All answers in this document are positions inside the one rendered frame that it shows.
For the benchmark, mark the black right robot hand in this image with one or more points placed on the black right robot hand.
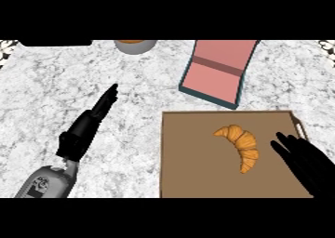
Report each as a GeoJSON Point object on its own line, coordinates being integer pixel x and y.
{"type": "Point", "coordinates": [312, 167]}

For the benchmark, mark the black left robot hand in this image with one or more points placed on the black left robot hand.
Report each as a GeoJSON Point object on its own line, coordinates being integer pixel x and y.
{"type": "Point", "coordinates": [86, 127]}

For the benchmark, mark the pink box with teal rim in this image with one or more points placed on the pink box with teal rim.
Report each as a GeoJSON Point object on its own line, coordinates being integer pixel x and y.
{"type": "Point", "coordinates": [219, 69]}

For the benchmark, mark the golden croissant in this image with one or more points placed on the golden croissant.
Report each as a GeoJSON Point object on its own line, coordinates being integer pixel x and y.
{"type": "Point", "coordinates": [242, 144]}

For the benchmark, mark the brown wooden tray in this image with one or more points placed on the brown wooden tray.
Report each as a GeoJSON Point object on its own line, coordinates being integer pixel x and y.
{"type": "Point", "coordinates": [211, 161]}

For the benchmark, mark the grey cup with orange contents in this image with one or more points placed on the grey cup with orange contents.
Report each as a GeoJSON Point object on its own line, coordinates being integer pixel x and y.
{"type": "Point", "coordinates": [135, 46]}

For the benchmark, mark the black flat appliance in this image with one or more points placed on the black flat appliance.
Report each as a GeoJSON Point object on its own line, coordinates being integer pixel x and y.
{"type": "Point", "coordinates": [55, 42]}

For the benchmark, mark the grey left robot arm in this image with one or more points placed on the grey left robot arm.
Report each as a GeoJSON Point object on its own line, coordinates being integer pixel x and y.
{"type": "Point", "coordinates": [46, 182]}

